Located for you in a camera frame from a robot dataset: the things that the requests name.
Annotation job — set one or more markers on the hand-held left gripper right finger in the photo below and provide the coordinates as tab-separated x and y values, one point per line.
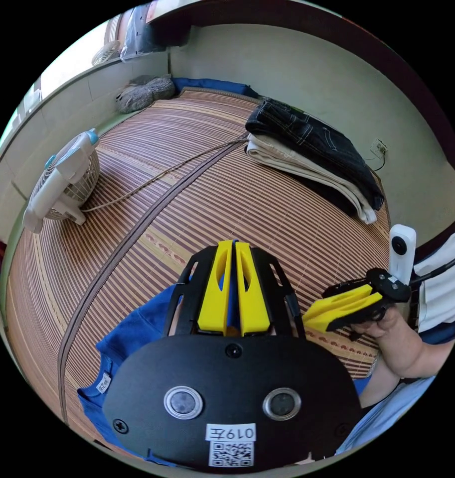
254	302

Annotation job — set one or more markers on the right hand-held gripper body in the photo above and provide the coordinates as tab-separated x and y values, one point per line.
391	287

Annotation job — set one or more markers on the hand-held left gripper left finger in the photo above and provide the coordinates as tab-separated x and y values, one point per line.
212	298

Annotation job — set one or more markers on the blue t-shirt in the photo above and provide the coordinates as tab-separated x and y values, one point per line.
137	328

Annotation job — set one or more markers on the person's right forearm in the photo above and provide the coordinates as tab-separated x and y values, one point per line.
399	360

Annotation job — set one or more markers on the person's right hand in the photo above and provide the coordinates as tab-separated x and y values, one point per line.
390	326

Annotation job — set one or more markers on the person's body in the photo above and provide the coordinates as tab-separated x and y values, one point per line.
442	284

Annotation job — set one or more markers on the pile of clothes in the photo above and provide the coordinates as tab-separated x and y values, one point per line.
317	157

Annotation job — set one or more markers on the white desk fan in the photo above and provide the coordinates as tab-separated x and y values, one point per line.
62	183

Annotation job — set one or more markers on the blue cushion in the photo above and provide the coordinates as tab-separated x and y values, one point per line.
212	85

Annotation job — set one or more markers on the grey pillow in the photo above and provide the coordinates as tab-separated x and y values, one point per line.
141	95

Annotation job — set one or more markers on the small white fan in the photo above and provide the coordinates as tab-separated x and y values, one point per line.
105	52

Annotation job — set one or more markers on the window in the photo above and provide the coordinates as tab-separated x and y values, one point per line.
62	71

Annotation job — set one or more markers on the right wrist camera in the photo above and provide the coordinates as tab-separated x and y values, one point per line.
401	254

